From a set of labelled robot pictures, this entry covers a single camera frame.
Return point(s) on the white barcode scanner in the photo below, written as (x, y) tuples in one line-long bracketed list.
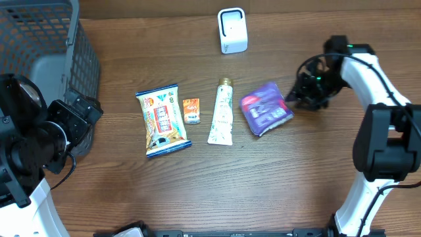
[(233, 30)]

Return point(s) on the red purple pad package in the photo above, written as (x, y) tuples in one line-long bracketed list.
[(265, 109)]

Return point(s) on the small orange packet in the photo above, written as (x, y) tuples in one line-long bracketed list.
[(191, 111)]

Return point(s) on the gold blue wipes packet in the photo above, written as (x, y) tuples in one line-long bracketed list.
[(165, 130)]

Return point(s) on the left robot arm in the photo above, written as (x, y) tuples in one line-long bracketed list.
[(36, 136)]

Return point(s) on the grey plastic shopping basket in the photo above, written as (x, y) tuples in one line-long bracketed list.
[(45, 42)]

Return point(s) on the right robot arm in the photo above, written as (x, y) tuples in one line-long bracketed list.
[(387, 146)]

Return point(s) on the white tube with gold cap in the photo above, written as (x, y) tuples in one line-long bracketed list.
[(223, 117)]

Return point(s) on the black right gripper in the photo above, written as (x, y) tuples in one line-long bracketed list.
[(299, 91)]

